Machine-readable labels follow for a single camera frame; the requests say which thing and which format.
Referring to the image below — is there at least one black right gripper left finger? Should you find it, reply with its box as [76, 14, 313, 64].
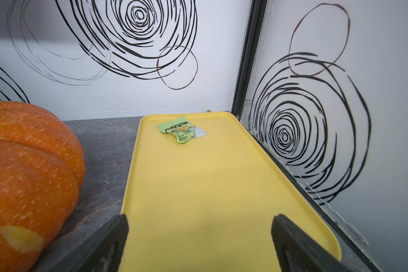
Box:
[50, 214, 129, 272]

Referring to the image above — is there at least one green snack packet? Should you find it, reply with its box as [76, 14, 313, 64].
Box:
[156, 117, 207, 144]

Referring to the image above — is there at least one orange pumpkin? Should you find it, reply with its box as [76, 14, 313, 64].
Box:
[0, 101, 85, 272]

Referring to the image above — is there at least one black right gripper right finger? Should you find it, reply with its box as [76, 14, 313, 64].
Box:
[271, 214, 350, 272]

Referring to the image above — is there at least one yellow tray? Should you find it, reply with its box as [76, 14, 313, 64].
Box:
[120, 112, 342, 272]

